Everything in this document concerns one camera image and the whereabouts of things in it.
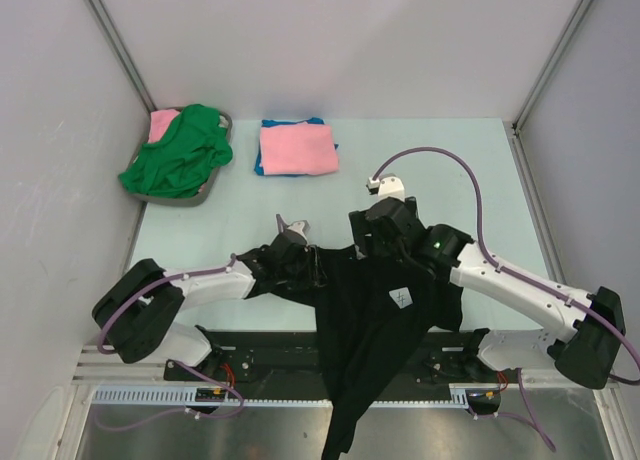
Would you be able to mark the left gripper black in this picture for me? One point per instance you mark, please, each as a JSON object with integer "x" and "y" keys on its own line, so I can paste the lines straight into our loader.
{"x": 313, "y": 274}

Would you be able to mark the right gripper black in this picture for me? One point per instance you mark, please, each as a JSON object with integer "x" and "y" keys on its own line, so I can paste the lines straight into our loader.
{"x": 361, "y": 227}

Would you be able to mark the black polo shirt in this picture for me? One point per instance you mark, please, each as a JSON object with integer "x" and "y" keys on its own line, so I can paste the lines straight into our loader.
{"x": 371, "y": 316}

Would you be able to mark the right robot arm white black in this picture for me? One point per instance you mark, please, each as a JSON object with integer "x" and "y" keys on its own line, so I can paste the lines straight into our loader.
{"x": 580, "y": 332}

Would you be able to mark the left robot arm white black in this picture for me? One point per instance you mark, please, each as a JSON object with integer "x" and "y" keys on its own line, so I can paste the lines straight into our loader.
{"x": 137, "y": 316}

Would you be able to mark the folded pink t shirt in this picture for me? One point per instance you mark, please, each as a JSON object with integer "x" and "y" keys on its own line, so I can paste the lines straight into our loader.
{"x": 300, "y": 150}

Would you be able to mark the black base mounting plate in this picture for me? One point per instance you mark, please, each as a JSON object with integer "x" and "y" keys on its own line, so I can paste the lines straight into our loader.
{"x": 270, "y": 367}

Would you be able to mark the folded blue t shirt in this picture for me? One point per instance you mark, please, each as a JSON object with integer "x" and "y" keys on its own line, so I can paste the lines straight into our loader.
{"x": 258, "y": 162}

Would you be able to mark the green t shirt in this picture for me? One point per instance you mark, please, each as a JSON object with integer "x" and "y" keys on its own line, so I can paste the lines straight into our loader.
{"x": 180, "y": 155}

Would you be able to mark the pink t shirt in tray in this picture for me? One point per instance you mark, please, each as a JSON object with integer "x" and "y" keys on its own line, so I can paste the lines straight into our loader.
{"x": 160, "y": 121}

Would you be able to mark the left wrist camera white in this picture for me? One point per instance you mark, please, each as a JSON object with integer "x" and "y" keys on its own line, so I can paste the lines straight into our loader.
{"x": 296, "y": 230}

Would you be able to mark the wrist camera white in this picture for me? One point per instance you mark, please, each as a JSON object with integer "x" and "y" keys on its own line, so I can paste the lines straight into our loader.
{"x": 296, "y": 230}
{"x": 387, "y": 186}

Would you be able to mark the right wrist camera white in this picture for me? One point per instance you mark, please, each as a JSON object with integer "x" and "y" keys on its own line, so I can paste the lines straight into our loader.
{"x": 387, "y": 186}

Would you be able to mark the grey slotted cable duct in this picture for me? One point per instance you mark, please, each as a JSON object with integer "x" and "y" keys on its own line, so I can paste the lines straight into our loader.
{"x": 192, "y": 396}

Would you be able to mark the right aluminium frame post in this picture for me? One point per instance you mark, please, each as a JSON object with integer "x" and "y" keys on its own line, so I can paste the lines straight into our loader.
{"x": 571, "y": 28}

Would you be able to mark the aluminium frame post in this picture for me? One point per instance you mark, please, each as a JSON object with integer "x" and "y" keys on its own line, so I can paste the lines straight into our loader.
{"x": 571, "y": 28}
{"x": 116, "y": 43}

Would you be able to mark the left aluminium frame post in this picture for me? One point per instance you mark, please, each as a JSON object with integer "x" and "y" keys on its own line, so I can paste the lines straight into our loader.
{"x": 116, "y": 43}

